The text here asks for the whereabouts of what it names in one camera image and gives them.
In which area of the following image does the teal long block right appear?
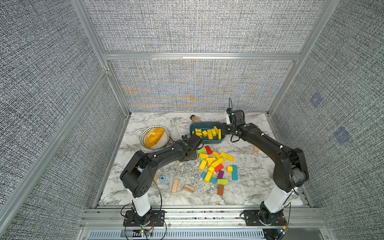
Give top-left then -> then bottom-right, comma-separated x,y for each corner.
232,165 -> 238,181

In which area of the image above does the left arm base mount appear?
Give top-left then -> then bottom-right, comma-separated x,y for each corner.
123,210 -> 166,227

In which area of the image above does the yellow block front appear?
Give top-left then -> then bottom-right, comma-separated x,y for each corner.
204,171 -> 213,183

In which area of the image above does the natural wood arch block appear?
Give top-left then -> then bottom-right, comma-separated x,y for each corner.
183,185 -> 195,194

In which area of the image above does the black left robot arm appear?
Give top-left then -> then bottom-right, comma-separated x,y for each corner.
120,134 -> 202,217

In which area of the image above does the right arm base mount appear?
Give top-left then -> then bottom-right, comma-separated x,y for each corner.
240,210 -> 288,227

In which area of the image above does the teal plastic bin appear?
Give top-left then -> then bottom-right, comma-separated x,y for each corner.
190,122 -> 225,144

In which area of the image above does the yellow block right end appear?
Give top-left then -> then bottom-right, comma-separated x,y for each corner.
220,152 -> 235,162

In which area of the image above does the small yellow cube right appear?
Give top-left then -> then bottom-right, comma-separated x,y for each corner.
227,166 -> 233,174

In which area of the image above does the lime green block front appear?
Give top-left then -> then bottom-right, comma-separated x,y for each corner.
217,179 -> 229,185

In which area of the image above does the orange brown block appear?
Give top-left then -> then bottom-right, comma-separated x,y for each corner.
218,185 -> 225,196

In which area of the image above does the purple block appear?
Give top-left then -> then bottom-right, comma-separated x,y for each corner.
217,171 -> 224,179

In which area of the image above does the orange sesame bread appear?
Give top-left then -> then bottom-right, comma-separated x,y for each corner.
145,127 -> 165,148

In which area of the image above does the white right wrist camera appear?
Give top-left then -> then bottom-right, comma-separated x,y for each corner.
226,108 -> 233,125

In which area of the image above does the natural wood block front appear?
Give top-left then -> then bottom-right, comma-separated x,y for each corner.
172,179 -> 179,194

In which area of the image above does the patterned white plate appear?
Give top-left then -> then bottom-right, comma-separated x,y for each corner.
140,126 -> 170,150

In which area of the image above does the red block lower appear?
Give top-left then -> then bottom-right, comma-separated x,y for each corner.
215,164 -> 224,173

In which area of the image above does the spice jar with black cap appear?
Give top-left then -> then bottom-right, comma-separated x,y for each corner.
190,115 -> 201,123

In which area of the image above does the red long block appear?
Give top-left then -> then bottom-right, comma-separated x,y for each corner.
205,146 -> 212,155

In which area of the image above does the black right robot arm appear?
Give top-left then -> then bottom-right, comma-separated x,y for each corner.
222,108 -> 309,222

